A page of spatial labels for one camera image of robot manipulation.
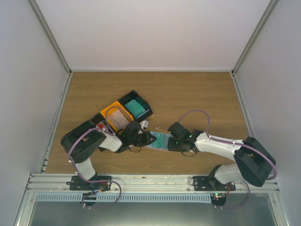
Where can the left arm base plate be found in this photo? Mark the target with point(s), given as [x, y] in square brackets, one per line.
[77, 184]

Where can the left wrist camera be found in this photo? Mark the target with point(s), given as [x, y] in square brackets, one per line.
[144, 124]

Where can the black bin with teal cards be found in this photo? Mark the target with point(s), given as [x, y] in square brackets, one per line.
[134, 95]

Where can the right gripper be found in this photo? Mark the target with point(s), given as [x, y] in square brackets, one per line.
[171, 148]

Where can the pale pink cards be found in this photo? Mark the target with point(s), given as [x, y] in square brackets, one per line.
[118, 120]

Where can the aluminium mounting rail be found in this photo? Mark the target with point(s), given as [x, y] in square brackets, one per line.
[174, 184]

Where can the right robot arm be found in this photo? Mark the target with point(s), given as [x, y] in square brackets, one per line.
[252, 162]

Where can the red and white cards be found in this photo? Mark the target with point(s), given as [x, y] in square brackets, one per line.
[101, 125]

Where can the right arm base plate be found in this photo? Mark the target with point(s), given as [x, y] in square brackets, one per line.
[205, 183]

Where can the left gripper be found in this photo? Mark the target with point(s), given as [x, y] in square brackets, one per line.
[147, 141]

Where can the teal cards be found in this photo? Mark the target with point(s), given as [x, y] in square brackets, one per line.
[135, 108]

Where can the grey slotted cable duct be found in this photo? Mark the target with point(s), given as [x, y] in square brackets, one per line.
[127, 197]

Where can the black bin with red cards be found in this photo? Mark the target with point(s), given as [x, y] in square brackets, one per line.
[98, 121]

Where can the yellow bin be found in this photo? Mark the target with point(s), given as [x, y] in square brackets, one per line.
[113, 107]

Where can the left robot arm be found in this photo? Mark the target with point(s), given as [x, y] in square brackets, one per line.
[81, 143]

